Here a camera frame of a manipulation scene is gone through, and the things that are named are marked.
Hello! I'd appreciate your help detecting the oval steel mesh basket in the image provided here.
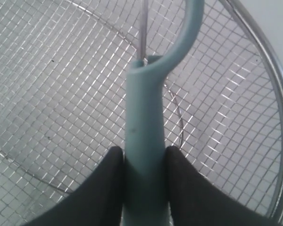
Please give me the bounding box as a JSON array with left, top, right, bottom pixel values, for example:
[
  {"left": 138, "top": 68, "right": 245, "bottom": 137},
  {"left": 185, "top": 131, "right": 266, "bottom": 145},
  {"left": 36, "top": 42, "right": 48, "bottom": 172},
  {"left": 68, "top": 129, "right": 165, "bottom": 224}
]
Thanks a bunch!
[{"left": 0, "top": 0, "right": 283, "bottom": 226}]

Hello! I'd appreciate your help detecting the teal handled peeler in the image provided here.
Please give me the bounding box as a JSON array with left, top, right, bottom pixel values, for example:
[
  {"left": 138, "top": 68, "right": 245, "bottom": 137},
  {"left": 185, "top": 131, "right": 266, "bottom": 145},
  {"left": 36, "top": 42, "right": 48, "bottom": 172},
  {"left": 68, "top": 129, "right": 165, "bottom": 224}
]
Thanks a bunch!
[{"left": 123, "top": 0, "right": 204, "bottom": 226}]

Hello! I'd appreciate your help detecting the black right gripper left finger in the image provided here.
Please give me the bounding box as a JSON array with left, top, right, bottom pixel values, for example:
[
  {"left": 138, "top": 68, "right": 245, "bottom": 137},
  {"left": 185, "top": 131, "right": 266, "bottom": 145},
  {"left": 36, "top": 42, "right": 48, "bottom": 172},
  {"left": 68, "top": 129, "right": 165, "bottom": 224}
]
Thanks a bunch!
[{"left": 27, "top": 146, "right": 124, "bottom": 226}]

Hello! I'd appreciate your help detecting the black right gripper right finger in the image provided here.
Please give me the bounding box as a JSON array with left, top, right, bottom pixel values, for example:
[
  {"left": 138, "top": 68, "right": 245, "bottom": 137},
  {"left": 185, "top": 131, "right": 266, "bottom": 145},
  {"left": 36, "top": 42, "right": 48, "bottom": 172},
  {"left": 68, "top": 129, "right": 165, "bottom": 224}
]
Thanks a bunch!
[{"left": 165, "top": 146, "right": 279, "bottom": 226}]

